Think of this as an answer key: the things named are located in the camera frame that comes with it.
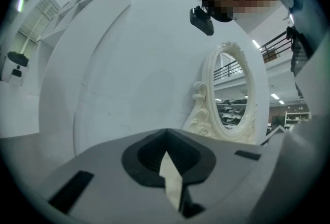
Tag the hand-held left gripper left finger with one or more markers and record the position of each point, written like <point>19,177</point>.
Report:
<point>108,179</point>

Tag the white rounded machine black trim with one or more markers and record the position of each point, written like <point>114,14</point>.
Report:
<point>15,73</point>

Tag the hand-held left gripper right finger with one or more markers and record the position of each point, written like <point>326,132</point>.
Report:
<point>227,171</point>

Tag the person's light blue shirt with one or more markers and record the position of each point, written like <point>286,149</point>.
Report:
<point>306,24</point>

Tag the white open shelf unit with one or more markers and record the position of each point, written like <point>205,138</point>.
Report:
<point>67,19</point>

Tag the oval mirror carved cream frame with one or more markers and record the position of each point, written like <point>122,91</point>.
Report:
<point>206,114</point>

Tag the black head-worn camera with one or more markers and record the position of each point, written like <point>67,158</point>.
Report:
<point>201,21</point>

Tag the white ornate dressing table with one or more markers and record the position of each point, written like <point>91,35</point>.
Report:
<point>171,181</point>

